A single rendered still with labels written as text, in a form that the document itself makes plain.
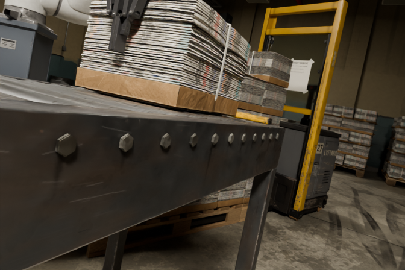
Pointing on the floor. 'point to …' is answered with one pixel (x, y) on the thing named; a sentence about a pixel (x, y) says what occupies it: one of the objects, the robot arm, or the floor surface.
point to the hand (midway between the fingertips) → (119, 35)
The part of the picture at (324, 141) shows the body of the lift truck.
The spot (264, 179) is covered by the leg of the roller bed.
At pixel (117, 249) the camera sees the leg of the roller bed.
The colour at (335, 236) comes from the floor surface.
